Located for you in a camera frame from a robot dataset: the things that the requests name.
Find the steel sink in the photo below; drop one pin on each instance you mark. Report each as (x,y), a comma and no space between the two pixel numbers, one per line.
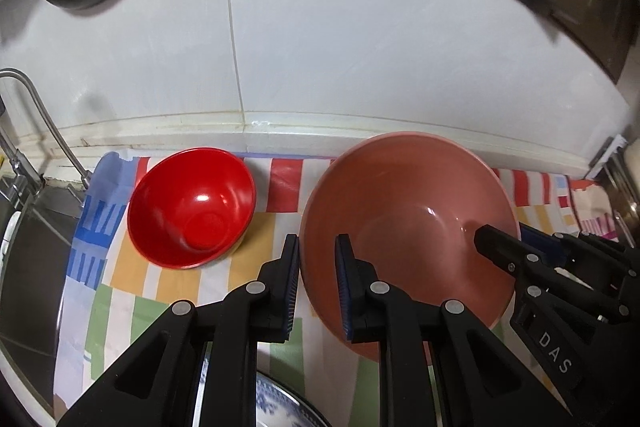
(30,282)

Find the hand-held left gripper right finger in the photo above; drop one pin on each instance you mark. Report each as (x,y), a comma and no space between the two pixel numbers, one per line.
(345,292)

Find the blue patterned white plate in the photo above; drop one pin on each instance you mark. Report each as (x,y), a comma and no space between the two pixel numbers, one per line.
(280,404)

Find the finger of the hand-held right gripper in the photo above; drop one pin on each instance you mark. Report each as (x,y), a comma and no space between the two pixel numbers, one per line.
(500,247)
(545,247)

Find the white corner rack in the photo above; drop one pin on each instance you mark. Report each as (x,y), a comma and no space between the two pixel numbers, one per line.
(607,154)

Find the large pink bowl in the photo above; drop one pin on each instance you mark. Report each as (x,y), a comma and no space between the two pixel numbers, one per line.
(400,217)

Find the red bowl with cream outside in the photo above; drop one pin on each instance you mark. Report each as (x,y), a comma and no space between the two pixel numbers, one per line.
(190,207)

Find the colourful striped mat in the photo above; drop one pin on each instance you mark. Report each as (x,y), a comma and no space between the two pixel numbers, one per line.
(165,287)

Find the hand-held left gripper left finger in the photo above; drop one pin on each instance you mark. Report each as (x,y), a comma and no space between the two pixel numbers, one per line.
(290,287)

